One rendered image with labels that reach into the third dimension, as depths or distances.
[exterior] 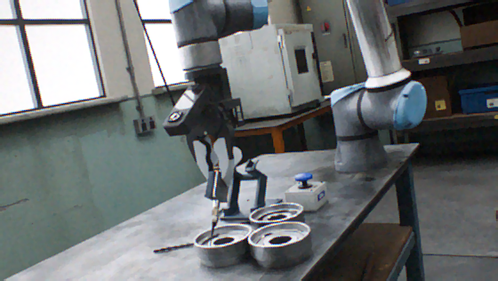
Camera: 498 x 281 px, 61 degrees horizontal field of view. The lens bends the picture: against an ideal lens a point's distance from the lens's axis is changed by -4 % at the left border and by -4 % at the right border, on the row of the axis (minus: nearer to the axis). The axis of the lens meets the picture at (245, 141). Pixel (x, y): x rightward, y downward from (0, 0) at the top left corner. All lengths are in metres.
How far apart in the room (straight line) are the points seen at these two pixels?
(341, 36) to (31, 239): 3.47
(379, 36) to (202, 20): 0.49
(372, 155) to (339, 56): 3.48
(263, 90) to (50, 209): 1.61
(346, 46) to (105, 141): 2.83
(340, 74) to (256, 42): 1.75
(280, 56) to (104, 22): 1.16
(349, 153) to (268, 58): 1.92
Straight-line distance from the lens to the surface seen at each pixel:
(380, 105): 1.12
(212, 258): 0.75
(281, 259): 0.70
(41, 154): 2.37
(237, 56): 3.19
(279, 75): 3.03
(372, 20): 1.09
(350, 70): 4.64
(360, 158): 1.21
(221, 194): 0.78
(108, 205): 2.61
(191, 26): 0.76
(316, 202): 0.95
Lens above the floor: 1.10
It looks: 8 degrees down
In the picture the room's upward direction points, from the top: 11 degrees counter-clockwise
